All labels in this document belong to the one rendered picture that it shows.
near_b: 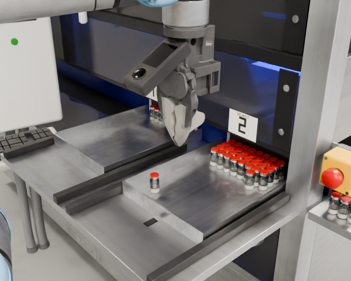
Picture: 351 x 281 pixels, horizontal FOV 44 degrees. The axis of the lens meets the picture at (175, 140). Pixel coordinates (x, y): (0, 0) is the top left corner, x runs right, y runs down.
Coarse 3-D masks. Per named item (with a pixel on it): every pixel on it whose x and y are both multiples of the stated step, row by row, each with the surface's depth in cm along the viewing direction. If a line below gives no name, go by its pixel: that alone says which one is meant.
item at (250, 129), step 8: (232, 112) 103; (240, 112) 101; (232, 120) 104; (240, 120) 102; (248, 120) 100; (256, 120) 98; (232, 128) 105; (240, 128) 103; (248, 128) 101; (256, 128) 99; (248, 136) 101
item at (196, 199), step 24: (216, 144) 119; (168, 168) 108; (192, 168) 111; (216, 168) 111; (144, 192) 101; (168, 192) 101; (192, 192) 101; (216, 192) 101; (240, 192) 101; (264, 192) 101; (168, 216) 89; (192, 216) 92; (216, 216) 92; (240, 216) 90; (192, 240) 86
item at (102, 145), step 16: (128, 112) 138; (144, 112) 143; (80, 128) 128; (96, 128) 132; (112, 128) 133; (128, 128) 133; (144, 128) 133; (160, 128) 133; (64, 144) 119; (80, 144) 123; (96, 144) 123; (112, 144) 123; (128, 144) 123; (144, 144) 123; (160, 144) 116; (80, 160) 114; (96, 160) 115; (112, 160) 115; (128, 160) 110
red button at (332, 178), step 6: (330, 168) 85; (324, 174) 85; (330, 174) 84; (336, 174) 83; (324, 180) 85; (330, 180) 84; (336, 180) 83; (342, 180) 84; (330, 186) 84; (336, 186) 84
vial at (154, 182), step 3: (150, 177) 99; (156, 177) 99; (150, 180) 100; (153, 180) 99; (156, 180) 99; (150, 183) 100; (153, 183) 99; (156, 183) 99; (150, 186) 100; (153, 186) 100; (156, 186) 100; (150, 189) 101; (153, 189) 100; (156, 189) 100; (153, 192) 100; (156, 192) 100
